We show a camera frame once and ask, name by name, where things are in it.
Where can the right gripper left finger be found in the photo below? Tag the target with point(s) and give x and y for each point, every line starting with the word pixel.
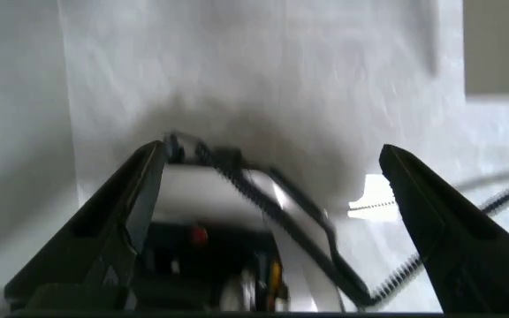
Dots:
pixel 104 229

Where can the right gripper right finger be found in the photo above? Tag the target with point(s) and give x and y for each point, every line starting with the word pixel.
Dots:
pixel 453 247

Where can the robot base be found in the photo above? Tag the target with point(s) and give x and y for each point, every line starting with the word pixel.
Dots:
pixel 219 229

